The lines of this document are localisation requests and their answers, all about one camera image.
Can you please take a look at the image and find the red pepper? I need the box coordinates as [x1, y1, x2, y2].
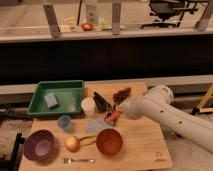
[106, 111, 123, 123]

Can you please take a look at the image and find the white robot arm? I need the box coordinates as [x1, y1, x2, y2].
[113, 85, 213, 153]

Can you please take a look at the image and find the red bowl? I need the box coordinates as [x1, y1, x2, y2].
[96, 129, 123, 156]

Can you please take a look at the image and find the purple bowl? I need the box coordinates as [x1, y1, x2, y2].
[23, 130, 55, 161]

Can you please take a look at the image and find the black wedge object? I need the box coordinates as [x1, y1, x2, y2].
[93, 92, 111, 112]

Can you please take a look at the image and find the clear plastic lid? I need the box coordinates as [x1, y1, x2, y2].
[85, 119, 107, 133]

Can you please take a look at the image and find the white cup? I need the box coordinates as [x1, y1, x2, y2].
[81, 97, 95, 115]

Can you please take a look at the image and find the wooden ladle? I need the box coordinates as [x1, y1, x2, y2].
[80, 135, 96, 146]

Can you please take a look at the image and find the blue plastic cup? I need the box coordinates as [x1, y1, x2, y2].
[57, 115, 72, 132]

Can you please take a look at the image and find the yellow onion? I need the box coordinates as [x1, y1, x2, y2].
[65, 136, 80, 152]

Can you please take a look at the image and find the blue sponge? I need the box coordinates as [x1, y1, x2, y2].
[44, 93, 59, 109]

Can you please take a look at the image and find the green plastic tray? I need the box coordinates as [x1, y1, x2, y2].
[27, 80, 84, 118]

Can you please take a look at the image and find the silver fork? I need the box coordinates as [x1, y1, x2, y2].
[63, 157, 95, 164]

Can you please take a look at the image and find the orange round object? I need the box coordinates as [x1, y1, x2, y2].
[81, 22, 94, 31]

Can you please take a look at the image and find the black office chair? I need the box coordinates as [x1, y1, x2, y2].
[141, 0, 198, 29]

